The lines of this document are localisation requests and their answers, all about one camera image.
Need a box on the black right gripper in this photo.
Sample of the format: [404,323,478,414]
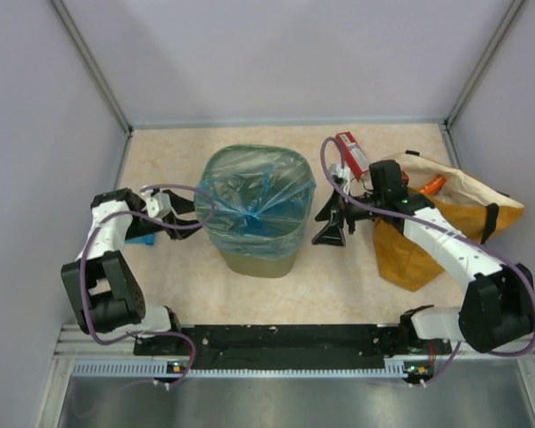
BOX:
[312,184,384,248]

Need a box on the blue plastic trash bag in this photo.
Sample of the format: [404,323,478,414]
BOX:
[193,144,317,262]

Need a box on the olive green plastic trash bin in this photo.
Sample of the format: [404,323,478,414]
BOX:
[193,144,317,278]

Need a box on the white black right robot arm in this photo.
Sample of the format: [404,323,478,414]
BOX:
[312,160,535,354]

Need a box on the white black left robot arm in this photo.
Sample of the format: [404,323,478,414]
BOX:
[61,185,215,354]

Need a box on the folded blue trash bag roll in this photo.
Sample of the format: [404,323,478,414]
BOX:
[126,234,156,246]

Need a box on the red rectangular carton box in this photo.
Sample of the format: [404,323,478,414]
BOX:
[335,131,370,180]

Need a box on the orange packet in tote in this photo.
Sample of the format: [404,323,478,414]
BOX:
[418,175,447,195]

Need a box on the yellow canvas tote bag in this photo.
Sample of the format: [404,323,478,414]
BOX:
[373,153,524,292]

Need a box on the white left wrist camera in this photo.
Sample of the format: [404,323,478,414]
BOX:
[141,189,172,220]

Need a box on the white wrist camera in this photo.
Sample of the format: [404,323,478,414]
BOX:
[329,163,352,193]
[141,189,172,220]

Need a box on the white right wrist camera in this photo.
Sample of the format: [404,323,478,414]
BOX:
[329,163,352,193]

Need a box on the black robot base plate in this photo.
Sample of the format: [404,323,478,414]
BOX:
[133,324,451,371]

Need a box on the grey slotted cable duct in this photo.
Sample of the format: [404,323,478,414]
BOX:
[72,359,432,379]

